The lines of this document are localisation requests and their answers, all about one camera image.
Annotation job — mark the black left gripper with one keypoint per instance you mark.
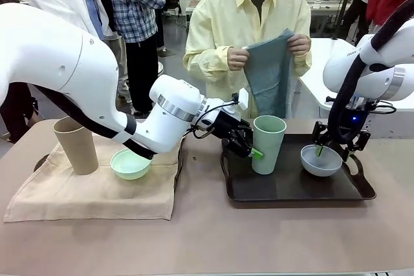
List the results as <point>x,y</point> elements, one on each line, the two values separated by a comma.
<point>223,124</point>

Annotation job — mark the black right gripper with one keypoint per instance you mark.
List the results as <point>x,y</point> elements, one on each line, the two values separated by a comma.
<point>355,124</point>

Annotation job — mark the tall green cup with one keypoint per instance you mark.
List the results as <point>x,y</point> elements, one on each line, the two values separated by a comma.
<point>271,140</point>

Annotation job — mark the white bowl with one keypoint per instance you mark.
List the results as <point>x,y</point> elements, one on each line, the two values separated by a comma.
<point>320,169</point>

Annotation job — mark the blue grey cloth mat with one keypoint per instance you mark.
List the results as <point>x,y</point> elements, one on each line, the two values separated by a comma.
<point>268,72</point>

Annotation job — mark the mint green bowl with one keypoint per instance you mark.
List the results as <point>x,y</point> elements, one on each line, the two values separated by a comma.
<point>129,167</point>

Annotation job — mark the beige cloth mat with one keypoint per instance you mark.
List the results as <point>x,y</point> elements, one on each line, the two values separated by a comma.
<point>97,195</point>

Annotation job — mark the tall brown cup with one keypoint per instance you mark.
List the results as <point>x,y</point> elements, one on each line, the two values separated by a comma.
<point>77,150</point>

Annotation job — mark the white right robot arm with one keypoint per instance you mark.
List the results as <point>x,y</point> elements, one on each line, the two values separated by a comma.
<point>378,72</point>

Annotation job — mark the person's left forearm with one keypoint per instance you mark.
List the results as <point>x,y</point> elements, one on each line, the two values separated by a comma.
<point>304,64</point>

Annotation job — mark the person's right forearm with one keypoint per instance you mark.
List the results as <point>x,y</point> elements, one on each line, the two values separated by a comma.
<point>207,61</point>

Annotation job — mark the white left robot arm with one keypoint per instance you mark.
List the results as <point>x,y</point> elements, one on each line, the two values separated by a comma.
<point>48,59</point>

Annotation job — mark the person's right hand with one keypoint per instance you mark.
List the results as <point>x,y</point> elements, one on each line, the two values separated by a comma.
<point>237,57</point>

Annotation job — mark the person's left hand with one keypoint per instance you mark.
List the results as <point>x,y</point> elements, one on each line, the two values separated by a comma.
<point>299,45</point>

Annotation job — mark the white table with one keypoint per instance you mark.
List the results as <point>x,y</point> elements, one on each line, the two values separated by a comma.
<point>323,62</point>

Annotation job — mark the person in yellow shirt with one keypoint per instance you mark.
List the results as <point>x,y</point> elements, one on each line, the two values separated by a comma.
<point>220,24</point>

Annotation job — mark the person in plaid shirt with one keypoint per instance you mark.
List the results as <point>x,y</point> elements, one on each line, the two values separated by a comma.
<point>136,14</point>

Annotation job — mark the person in white coat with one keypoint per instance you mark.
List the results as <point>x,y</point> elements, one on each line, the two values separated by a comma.
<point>64,1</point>

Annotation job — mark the person in dark clothes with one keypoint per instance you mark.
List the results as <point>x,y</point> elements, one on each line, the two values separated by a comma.
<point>16,108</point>

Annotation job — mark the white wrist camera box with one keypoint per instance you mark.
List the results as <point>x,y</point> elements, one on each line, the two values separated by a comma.
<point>244,99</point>

